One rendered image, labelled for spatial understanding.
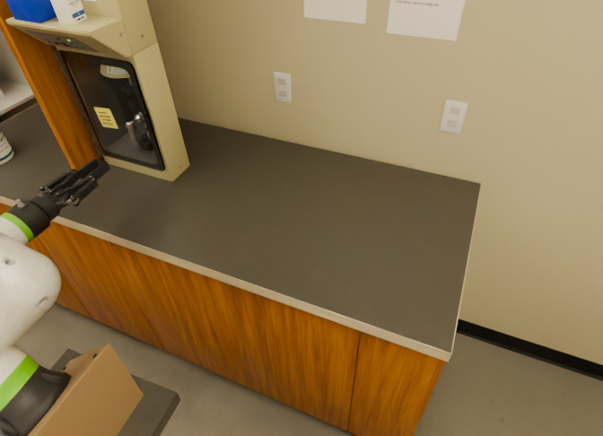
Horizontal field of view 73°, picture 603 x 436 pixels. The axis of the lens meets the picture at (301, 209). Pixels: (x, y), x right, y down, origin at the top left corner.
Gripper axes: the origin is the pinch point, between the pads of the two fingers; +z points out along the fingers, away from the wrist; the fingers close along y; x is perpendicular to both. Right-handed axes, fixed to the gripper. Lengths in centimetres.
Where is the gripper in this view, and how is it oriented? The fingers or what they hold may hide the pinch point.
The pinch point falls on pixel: (94, 170)
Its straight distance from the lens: 137.2
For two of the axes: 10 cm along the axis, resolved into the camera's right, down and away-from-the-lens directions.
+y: -9.2, -2.6, 3.1
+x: 0.2, 7.4, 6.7
